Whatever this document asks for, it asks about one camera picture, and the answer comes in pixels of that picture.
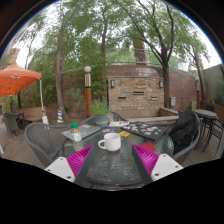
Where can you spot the orange patio umbrella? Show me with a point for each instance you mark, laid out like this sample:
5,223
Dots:
14,78

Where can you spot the round side table right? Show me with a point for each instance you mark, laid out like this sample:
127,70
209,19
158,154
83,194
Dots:
207,120

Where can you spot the blue yellow striped cone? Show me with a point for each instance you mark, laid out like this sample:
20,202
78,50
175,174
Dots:
60,118

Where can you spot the black laptop with stickers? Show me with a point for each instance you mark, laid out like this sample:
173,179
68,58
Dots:
151,132

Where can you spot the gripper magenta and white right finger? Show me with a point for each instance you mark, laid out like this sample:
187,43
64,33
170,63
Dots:
151,166

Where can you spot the grey wicker chair left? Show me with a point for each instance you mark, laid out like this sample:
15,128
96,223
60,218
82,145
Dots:
46,141

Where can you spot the grey laptop with stickers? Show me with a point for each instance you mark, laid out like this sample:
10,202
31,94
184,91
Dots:
86,131

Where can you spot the clear bottle with green cap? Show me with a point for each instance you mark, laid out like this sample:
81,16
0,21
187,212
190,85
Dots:
76,134

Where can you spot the white ceramic mug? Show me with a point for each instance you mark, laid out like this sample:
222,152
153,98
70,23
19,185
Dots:
111,142

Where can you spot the white booklet on table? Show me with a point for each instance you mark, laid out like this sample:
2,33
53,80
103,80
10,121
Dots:
118,123

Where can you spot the yellow small card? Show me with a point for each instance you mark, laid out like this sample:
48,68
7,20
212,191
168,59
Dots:
124,134

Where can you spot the black jacket on chair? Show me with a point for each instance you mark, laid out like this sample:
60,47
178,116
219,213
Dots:
184,130

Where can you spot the wooden lamp post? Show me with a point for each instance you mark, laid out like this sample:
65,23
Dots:
87,71

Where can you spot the potted green plant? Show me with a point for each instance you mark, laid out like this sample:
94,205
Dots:
100,111

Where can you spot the red round coaster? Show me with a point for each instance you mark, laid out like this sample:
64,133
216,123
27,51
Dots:
148,146

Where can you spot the grey wicker chair right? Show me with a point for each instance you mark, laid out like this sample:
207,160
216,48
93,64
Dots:
181,156

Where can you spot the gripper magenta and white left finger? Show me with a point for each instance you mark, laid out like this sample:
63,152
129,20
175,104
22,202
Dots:
75,167

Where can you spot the grey wicker chair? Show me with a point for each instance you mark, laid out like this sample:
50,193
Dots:
181,156
46,141

